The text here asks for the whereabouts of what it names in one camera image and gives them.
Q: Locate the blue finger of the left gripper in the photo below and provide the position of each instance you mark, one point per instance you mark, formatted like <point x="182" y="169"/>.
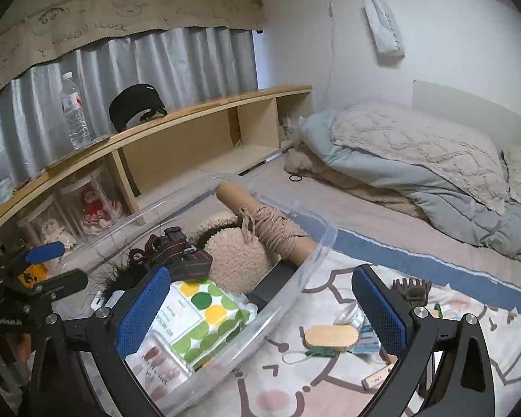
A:
<point x="45" y="253"/>

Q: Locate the red dress doll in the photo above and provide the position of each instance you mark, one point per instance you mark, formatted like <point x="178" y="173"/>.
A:
<point x="98" y="215"/>

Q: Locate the white plush doll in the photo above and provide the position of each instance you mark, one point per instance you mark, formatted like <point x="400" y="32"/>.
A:
<point x="53" y="232"/>

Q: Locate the fake nails clear box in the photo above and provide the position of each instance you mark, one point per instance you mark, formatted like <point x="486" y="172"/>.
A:
<point x="157" y="368"/>

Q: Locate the grey curtain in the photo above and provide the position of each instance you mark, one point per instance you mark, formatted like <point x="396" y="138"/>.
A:
<point x="187" y="66"/>

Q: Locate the clear plastic storage bin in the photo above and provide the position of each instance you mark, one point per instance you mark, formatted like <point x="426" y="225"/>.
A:
<point x="106" y="257"/>

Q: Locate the green dotted wipes pack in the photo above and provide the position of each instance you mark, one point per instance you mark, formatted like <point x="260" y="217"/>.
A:
<point x="198" y="319"/>

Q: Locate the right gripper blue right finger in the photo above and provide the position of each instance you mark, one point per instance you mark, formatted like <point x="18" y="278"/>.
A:
<point x="385" y="309"/>

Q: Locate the white hanging bag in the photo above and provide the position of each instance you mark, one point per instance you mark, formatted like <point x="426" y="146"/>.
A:
<point x="386" y="33"/>

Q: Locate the wooden oval brush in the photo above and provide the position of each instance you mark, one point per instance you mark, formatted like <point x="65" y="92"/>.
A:
<point x="339" y="338"/>

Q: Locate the black sun visor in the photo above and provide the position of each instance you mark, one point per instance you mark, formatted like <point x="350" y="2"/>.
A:
<point x="139" y="99"/>

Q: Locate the grey blue duvet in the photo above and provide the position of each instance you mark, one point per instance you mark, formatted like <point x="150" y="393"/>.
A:
<point x="446" y="207"/>

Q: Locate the black rectangular box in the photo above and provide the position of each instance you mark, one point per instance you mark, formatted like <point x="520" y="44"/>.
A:
<point x="271" y="284"/>

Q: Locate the cartoon printed bed sheet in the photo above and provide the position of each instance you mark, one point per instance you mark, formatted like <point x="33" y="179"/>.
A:
<point x="281" y="380"/>

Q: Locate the beige quilted pillow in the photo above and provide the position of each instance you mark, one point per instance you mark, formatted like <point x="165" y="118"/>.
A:
<point x="461" y="155"/>

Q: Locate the white headboard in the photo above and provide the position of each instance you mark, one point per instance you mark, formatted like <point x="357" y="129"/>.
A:
<point x="500" y="124"/>

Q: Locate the brown hair claw clip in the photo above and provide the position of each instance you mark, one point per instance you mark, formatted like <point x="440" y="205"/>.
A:
<point x="413" y="291"/>

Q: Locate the beige fluffy plush hat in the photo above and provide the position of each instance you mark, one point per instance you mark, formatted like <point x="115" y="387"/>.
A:
<point x="240" y="260"/>

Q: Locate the wooden low shelf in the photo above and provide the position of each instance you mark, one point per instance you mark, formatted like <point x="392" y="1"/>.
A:
<point x="227" y="135"/>

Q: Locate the beige good luck valance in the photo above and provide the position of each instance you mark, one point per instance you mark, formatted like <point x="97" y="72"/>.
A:
<point x="72" y="24"/>

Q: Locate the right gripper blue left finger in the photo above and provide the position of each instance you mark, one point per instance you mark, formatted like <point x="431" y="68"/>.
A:
<point x="135" y="311"/>

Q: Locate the cardboard tube with rope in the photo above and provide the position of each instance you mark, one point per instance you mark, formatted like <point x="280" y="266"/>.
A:
<point x="265" y="223"/>

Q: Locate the clear water bottle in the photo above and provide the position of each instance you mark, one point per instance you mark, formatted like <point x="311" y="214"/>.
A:
<point x="72" y="106"/>

